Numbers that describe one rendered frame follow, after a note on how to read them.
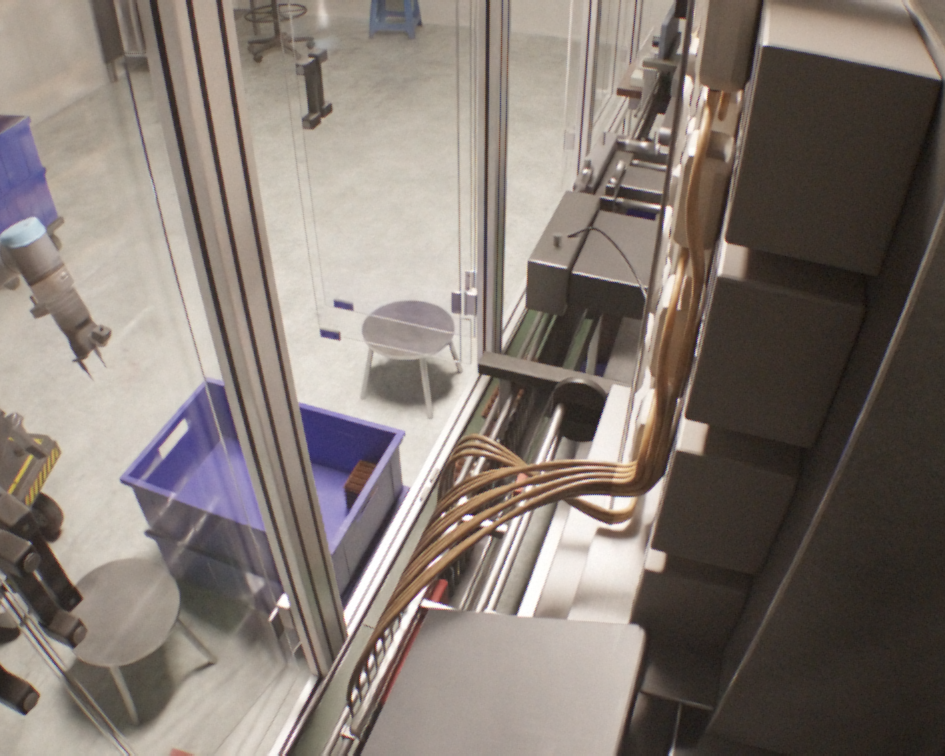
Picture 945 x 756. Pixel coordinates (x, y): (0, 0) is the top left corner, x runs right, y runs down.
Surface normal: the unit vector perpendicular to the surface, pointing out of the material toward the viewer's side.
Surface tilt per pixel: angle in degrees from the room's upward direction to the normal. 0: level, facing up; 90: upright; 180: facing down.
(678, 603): 90
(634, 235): 0
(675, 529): 90
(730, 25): 90
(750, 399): 90
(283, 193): 0
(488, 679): 20
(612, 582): 0
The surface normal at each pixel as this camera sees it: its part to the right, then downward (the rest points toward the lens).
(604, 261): 0.00, -0.75
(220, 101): 0.94, 0.22
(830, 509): -0.33, 0.62
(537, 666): -0.32, -0.78
